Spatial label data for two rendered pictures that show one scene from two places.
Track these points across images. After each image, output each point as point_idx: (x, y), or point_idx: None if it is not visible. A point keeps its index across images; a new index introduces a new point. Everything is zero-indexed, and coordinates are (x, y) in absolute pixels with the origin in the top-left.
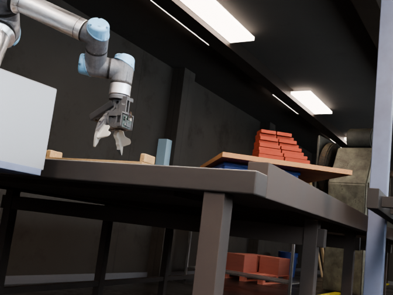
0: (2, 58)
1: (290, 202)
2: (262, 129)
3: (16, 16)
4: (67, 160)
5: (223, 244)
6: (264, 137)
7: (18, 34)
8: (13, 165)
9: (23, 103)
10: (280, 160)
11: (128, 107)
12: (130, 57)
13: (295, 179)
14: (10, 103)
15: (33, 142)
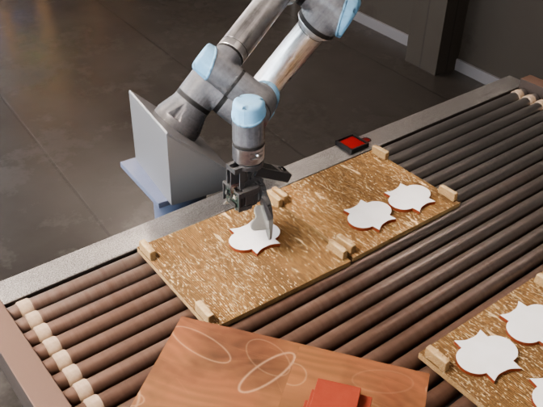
0: (284, 63)
1: (16, 394)
2: (317, 380)
3: (308, 3)
4: (182, 207)
5: None
6: (309, 399)
7: (332, 21)
8: (144, 190)
9: (153, 140)
10: (135, 398)
11: (230, 180)
12: (233, 106)
13: (15, 379)
14: (149, 136)
15: (163, 177)
